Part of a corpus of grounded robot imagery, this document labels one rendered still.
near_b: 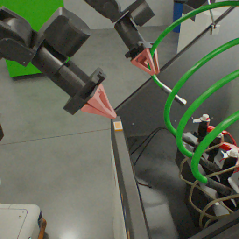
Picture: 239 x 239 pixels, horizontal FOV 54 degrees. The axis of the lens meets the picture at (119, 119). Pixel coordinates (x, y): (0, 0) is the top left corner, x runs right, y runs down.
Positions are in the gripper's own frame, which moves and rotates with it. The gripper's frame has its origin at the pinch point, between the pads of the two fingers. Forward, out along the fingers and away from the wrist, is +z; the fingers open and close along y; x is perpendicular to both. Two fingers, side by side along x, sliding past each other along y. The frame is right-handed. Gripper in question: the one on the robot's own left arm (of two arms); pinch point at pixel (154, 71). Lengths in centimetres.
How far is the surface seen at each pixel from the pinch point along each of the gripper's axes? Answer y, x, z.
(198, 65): -15.5, -16.2, 8.2
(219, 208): -13.4, 0.3, 41.1
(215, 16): 270, 7, -60
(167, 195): -1.9, 20.8, 37.4
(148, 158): 10.7, 28.3, 24.8
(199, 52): 28.1, -7.7, -0.1
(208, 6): -0.1, -22.6, -4.2
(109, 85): 218, 166, -71
